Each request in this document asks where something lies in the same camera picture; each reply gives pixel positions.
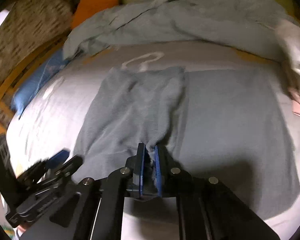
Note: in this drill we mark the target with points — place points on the brown patterned curtain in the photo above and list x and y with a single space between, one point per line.
27 30

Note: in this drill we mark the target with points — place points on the blue pillow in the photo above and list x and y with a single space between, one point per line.
32 85

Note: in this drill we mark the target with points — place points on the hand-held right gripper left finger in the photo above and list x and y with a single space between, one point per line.
140 172

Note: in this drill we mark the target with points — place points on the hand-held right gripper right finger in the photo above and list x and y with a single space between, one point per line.
157 172

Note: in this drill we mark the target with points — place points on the grey monster print t-shirt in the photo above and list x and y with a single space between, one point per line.
215 120

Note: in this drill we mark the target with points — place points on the grey-blue duvet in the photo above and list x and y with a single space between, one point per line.
177 17

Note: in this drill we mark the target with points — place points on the white folded cloth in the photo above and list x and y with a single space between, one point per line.
295 50

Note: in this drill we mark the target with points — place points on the orange carrot plush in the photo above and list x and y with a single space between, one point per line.
95 5

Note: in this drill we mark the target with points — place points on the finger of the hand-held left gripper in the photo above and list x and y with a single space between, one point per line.
65 167
58 156

